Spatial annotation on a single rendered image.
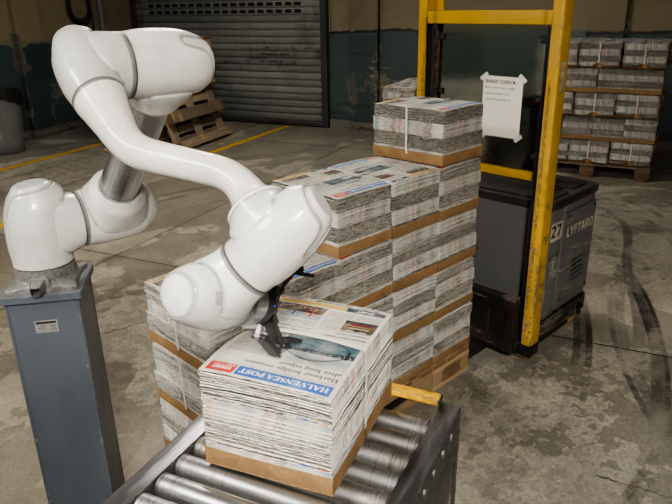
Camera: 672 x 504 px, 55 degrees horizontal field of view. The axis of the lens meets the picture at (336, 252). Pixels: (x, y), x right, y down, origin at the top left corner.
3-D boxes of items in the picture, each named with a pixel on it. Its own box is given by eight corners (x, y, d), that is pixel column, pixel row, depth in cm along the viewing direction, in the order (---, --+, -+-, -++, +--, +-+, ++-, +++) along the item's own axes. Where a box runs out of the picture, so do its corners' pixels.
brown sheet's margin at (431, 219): (325, 218, 276) (325, 208, 274) (372, 203, 294) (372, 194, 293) (393, 239, 250) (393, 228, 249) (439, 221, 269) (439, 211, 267)
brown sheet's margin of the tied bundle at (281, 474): (243, 419, 148) (241, 403, 147) (361, 448, 138) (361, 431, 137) (204, 462, 135) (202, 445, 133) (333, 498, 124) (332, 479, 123)
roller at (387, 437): (240, 389, 159) (235, 410, 159) (423, 438, 140) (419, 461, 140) (250, 390, 164) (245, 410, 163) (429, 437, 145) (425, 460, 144)
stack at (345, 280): (167, 478, 248) (139, 279, 219) (371, 363, 325) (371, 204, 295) (227, 532, 223) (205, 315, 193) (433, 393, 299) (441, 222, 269)
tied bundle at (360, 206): (271, 236, 258) (268, 179, 249) (325, 219, 277) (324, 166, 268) (337, 260, 232) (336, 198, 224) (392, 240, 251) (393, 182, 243)
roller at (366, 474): (206, 423, 148) (205, 443, 148) (401, 481, 129) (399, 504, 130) (219, 415, 152) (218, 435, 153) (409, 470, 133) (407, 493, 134)
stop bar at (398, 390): (285, 362, 173) (285, 356, 172) (443, 400, 155) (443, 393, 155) (279, 368, 170) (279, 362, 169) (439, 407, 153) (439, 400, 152)
